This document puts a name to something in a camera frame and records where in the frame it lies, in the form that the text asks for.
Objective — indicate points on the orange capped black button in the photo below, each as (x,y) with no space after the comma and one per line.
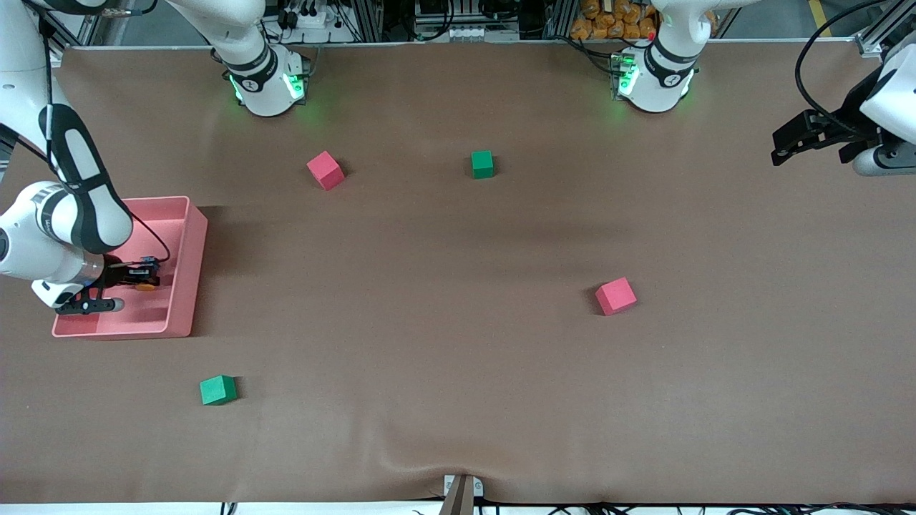
(148,287)

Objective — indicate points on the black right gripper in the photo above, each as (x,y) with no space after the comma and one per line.
(117,275)

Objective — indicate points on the white terminal block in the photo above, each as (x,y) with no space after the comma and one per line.
(472,33)

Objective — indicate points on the pink foam cube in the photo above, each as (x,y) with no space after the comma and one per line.
(325,170)
(615,297)

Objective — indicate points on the metal table edge bracket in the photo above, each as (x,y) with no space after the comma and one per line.
(478,486)

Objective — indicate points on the brown table cover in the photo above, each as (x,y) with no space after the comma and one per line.
(458,393)

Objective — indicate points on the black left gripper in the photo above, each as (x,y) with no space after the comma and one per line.
(849,114)

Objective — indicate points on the pink plastic bin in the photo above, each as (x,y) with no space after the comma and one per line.
(172,315)

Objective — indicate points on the white power strip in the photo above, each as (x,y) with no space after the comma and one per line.
(308,18)

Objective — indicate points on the aluminium frame profile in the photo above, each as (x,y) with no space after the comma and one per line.
(89,32)
(876,36)

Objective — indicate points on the green foam cube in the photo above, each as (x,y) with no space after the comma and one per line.
(482,164)
(217,390)

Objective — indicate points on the orange snack bags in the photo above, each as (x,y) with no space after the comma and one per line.
(601,25)

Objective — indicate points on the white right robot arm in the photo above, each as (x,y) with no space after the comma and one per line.
(43,236)

